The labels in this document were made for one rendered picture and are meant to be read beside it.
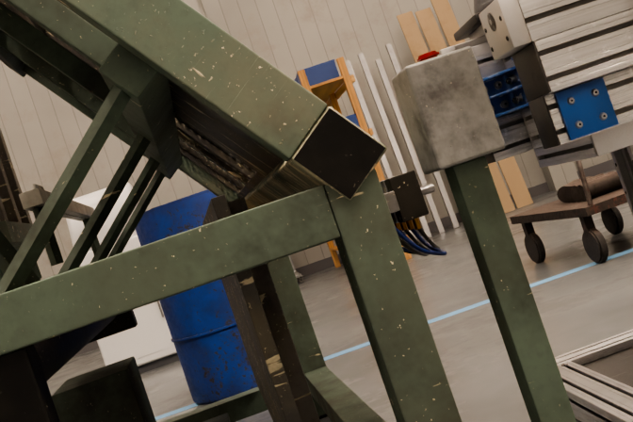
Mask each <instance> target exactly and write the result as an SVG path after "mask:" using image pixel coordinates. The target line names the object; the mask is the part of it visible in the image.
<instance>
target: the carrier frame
mask: <svg viewBox="0 0 633 422"><path fill-rule="evenodd" d="M332 240H335V243H336V246H337V249H338V251H339V254H340V257H341V260H342V263H343V266H344V268H345V271H346V273H347V276H348V279H349V284H350V287H351V290H352V293H353V296H354V298H355V301H356V304H357V306H358V309H359V312H360V315H361V318H362V321H363V323H364V326H365V331H366V334H367V337H368V340H369V343H370V345H371V348H372V350H373V353H374V356H375V359H376V362H377V365H378V368H379V371H380V373H381V378H382V381H383V383H384V386H385V389H386V392H387V395H388V397H389V400H390V403H391V406H392V409H393V412H394V415H395V418H396V420H397V422H462V420H461V417H460V414H459V411H458V408H457V405H456V402H455V400H454V397H453V395H452V392H451V389H450V386H449V383H448V380H447V377H446V372H445V370H444V368H443V365H442V362H441V359H440V356H439V353H438V350H437V348H436V345H435V342H434V339H433V336H432V333H431V331H430V326H429V323H428V321H427V318H426V315H425V312H424V309H423V306H422V303H421V300H420V298H419V296H418V293H417V290H416V287H415V284H414V279H413V276H412V273H411V271H410V268H409V265H408V263H407V260H406V257H405V254H404V251H403V249H402V246H401V243H400V240H399V237H398V232H397V230H396V227H395V224H394V222H393V219H392V216H391V213H390V210H389V207H388V204H387V201H386V199H385V197H384V194H383V191H382V188H381V183H380V180H379V177H378V174H377V172H376V170H375V169H373V170H372V171H371V172H370V173H369V174H368V176H367V177H366V179H365V180H364V182H363V183H362V185H361V186H360V188H359V189H358V191H357V192H356V193H355V195H354V196H353V198H352V199H351V200H348V199H346V198H345V197H344V196H342V195H341V194H339V193H338V192H337V191H335V190H334V189H332V188H331V187H329V186H326V185H324V186H318V187H313V188H310V189H307V190H304V191H303V192H300V193H297V194H294V195H291V196H288V197H285V198H282V199H280V200H277V201H274V202H271V203H266V204H263V205H260V206H257V207H254V208H252V209H248V206H247V204H246V201H245V198H243V197H242V198H239V199H236V200H233V201H230V202H227V200H226V197H225V195H220V196H218V197H215V198H212V199H211V201H210V204H209V206H208V209H207V212H206V214H205V217H204V220H203V225H202V226H199V227H196V228H193V229H191V230H188V231H185V232H182V233H180V234H177V235H172V236H169V237H166V238H163V239H160V240H157V241H155V242H152V243H149V244H146V245H143V246H140V247H137V248H135V249H133V250H130V251H127V252H122V253H119V254H116V255H113V256H110V257H107V258H105V259H102V260H99V261H96V262H93V263H90V264H87V265H84V266H82V267H80V268H75V269H72V270H69V271H66V272H63V273H60V274H58V275H55V276H52V277H49V278H46V279H43V280H40V281H37V282H35V283H32V284H27V285H25V286H22V287H19V288H16V289H13V290H10V291H8V292H5V293H2V294H0V422H156V421H155V418H154V413H153V410H152V407H151V404H150V401H149V399H148V396H147V393H146V390H145V387H144V384H143V381H142V378H141V376H140V373H139V370H138V365H137V362H136V359H135V357H134V356H132V357H130V358H127V359H124V360H121V361H118V362H117V363H114V364H111V365H106V366H103V367H101V368H98V369H95V370H92V371H90V372H87V373H85V374H82V375H79V376H76V377H73V378H71V379H68V380H66V381H65V382H64V383H63V384H62V385H61V386H60V387H59V388H58V389H57V390H56V391H55V393H54V394H53V395H52V396H51V393H50V390H49V387H48V384H47V381H48V380H49V379H50V378H51V377H52V376H53V375H54V374H55V373H57V372H58V371H59V370H60V369H61V368H62V367H63V366H64V365H65V364H66V363H68V362H69V361H70V360H71V359H72V358H73V357H74V355H75V354H76V353H77V352H78V351H80V350H81V349H82V348H83V347H84V346H86V345H87V344H88V343H91V342H94V341H97V340H99V339H102V338H105V337H108V336H110V335H113V334H116V333H120V332H123V331H126V330H129V329H132V328H135V327H136V326H137V325H138V322H137V320H136V317H135V314H134V311H133V310H134V309H137V308H139V307H142V306H144V305H147V304H150V303H153V302H156V301H159V300H163V299H165V298H168V297H171V296H174V295H177V294H180V293H183V292H186V291H188V290H190V289H193V288H196V287H199V286H202V285H205V284H209V283H212V282H214V281H217V280H220V279H221V280H222V283H223V286H224V289H225V292H226V295H227V298H228V301H229V303H230V305H231V308H232V311H233V314H234V317H235V322H236V325H237V328H238V330H239V333H240V336H241V339H242V342H243V345H244V348H245V350H246V353H247V356H248V359H249V361H250V364H251V367H252V372H253V375H254V377H255V380H256V383H257V386H258V387H255V388H252V389H250V390H248V391H245V392H242V393H239V394H237V395H234V396H231V397H229V398H225V399H222V400H220V401H217V402H214V403H211V404H209V405H206V406H203V407H201V408H199V409H196V410H193V411H190V412H188V413H185V414H180V415H178V416H175V417H173V418H171V419H168V420H165V421H162V422H236V421H238V420H241V419H244V418H246V417H249V416H252V415H255V414H259V413H262V412H263V411H266V410H268V411H269V413H270V416H271V418H272V420H273V422H320V420H319V419H322V418H324V417H327V416H328V417H329V418H330V419H331V421H332V422H385V421H384V420H383V419H382V418H381V417H380V416H379V415H378V414H377V413H376V412H375V411H373V410H372V409H371V408H370V407H369V406H368V405H367V404H366V403H365V402H364V401H363V400H362V399H361V398H359V397H358V396H357V395H356V394H355V393H354V392H353V391H352V390H351V389H350V388H349V387H348V386H347V385H345V384H344V383H343V382H342V381H341V380H340V379H339V378H338V377H337V376H336V375H335V374H334V373H333V372H331V370H330V369H329V368H328V367H326V364H325V361H324V358H323V356H322V353H321V350H320V347H319V344H318V342H317V337H316V334H315V331H314V328H313V325H312V322H311V319H310V317H309V314H308V312H307V309H306V306H305V303H304V300H303V297H302V294H301V292H300V287H299V284H298V281H297V278H296V275H295V272H294V269H293V268H292V265H291V262H290V259H289V256H288V255H291V254H294V253H297V252H301V251H304V250H307V249H310V248H313V247H315V246H318V245H320V244H323V243H326V242H329V241H332Z"/></svg>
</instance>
